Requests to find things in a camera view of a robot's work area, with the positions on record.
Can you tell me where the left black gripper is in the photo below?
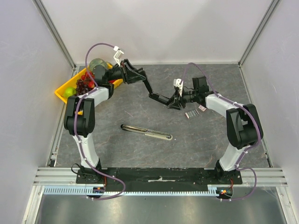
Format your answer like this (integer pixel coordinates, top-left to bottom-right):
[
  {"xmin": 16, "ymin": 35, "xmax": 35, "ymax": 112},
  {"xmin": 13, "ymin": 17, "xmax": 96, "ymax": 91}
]
[{"xmin": 106, "ymin": 58, "xmax": 145, "ymax": 84}]

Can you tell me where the white black stapler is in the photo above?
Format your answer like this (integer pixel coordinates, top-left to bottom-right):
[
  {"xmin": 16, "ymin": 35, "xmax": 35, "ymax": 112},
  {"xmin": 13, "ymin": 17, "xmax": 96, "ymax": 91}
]
[{"xmin": 121, "ymin": 124, "xmax": 173, "ymax": 140}]

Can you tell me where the red white staple box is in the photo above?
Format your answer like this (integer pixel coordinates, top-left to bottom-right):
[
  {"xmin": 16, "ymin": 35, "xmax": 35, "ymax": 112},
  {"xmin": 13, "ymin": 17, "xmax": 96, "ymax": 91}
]
[{"xmin": 199, "ymin": 105, "xmax": 206, "ymax": 112}]

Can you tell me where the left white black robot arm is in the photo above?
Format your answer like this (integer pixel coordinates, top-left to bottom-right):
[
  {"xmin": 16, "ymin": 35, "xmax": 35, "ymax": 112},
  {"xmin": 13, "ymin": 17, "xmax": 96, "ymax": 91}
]
[{"xmin": 64, "ymin": 59, "xmax": 146, "ymax": 183}]

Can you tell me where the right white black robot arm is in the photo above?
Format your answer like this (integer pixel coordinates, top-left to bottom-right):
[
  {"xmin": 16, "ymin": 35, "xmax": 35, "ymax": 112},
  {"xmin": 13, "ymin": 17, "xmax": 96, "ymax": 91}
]
[{"xmin": 168, "ymin": 77, "xmax": 263, "ymax": 184}]

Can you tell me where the green melon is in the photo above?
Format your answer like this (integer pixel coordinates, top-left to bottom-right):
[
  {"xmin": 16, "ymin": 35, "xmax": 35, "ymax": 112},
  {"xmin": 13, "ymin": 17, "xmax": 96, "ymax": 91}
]
[{"xmin": 89, "ymin": 58, "xmax": 108, "ymax": 71}]

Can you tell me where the red peach cluster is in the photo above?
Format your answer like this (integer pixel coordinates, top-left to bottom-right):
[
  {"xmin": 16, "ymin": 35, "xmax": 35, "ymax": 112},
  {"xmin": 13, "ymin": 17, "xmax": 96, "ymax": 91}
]
[{"xmin": 80, "ymin": 71, "xmax": 94, "ymax": 81}]

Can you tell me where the purple grape bunch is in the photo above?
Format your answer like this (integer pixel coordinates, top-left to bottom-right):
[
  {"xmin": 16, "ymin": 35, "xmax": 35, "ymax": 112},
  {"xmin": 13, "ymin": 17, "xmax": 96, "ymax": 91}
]
[{"xmin": 76, "ymin": 79, "xmax": 95, "ymax": 96}]

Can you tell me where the light green lime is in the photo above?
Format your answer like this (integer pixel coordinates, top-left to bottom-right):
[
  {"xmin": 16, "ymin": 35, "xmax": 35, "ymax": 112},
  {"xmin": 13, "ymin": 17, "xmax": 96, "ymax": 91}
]
[{"xmin": 63, "ymin": 87, "xmax": 77, "ymax": 98}]

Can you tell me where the yellow plastic tray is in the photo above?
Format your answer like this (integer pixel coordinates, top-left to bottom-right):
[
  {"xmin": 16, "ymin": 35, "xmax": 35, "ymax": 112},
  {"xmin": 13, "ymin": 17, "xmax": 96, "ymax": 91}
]
[{"xmin": 55, "ymin": 63, "xmax": 123, "ymax": 104}]

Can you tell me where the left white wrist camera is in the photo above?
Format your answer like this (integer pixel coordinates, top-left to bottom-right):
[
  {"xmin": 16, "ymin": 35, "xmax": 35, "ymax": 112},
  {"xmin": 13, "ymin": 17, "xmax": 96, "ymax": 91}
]
[{"xmin": 113, "ymin": 46, "xmax": 124, "ymax": 66}]

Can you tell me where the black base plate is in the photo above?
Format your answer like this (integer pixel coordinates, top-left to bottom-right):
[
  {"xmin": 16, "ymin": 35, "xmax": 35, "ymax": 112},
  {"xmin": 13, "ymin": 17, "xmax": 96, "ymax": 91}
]
[{"xmin": 76, "ymin": 167, "xmax": 243, "ymax": 192}]

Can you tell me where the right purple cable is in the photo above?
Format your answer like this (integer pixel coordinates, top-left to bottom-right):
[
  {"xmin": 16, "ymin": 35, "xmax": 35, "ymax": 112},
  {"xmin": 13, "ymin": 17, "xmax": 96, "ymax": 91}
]
[{"xmin": 182, "ymin": 62, "xmax": 262, "ymax": 202}]

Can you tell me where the slotted cable duct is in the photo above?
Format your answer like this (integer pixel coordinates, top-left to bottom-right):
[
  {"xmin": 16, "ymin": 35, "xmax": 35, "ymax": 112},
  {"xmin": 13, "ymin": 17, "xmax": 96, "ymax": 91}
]
[{"xmin": 43, "ymin": 186, "xmax": 232, "ymax": 196}]

